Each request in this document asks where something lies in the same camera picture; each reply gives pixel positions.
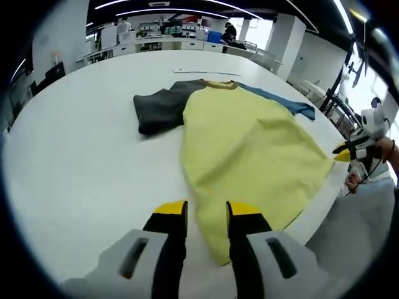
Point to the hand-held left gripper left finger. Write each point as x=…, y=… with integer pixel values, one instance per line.
x=149, y=243

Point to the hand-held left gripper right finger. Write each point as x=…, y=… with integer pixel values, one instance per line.
x=255, y=249

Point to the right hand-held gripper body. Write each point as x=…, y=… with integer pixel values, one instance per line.
x=375, y=121

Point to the yellow blue grey garment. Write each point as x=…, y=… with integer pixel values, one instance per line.
x=243, y=149

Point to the white template strip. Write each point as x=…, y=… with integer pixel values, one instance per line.
x=187, y=70

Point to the person's right hand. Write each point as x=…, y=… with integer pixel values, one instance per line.
x=383, y=149

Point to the white square pillar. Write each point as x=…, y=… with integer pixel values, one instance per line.
x=291, y=46
x=59, y=31

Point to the grey office chair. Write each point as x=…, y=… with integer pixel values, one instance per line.
x=268, y=59

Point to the blue plastic bin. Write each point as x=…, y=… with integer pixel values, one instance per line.
x=214, y=36

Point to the black low cabinet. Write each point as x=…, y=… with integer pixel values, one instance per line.
x=51, y=76

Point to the white workbench with drawers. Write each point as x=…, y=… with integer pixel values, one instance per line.
x=156, y=46

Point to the white box appliance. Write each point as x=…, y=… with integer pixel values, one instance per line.
x=108, y=36

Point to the black metal stand frame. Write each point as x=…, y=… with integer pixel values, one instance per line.
x=338, y=99

